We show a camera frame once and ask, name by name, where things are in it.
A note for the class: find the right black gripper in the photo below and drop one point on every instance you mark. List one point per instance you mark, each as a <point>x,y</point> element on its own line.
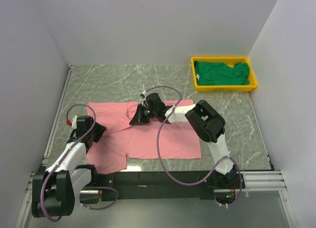
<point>139,118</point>

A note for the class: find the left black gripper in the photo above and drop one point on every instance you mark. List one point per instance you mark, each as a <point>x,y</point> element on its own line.
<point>100,129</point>

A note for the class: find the pink t shirt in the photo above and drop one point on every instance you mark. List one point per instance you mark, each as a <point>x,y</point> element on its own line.
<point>121,140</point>

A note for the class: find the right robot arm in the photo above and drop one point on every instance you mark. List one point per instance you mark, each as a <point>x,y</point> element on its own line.
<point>207,123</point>

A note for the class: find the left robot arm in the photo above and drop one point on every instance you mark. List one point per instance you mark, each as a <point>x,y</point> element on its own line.
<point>54,188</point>

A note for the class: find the green t shirt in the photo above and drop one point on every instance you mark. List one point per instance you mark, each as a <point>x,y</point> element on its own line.
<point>212,74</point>

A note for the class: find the black base beam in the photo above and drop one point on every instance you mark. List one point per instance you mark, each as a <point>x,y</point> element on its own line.
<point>156,185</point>

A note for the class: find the yellow plastic bin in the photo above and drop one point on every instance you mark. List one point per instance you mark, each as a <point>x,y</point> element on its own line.
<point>230,61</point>

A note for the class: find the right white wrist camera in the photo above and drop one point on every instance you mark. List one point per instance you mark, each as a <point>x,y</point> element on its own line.
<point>143,96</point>

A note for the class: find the aluminium frame rail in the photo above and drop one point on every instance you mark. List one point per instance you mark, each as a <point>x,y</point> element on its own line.
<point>34,186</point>

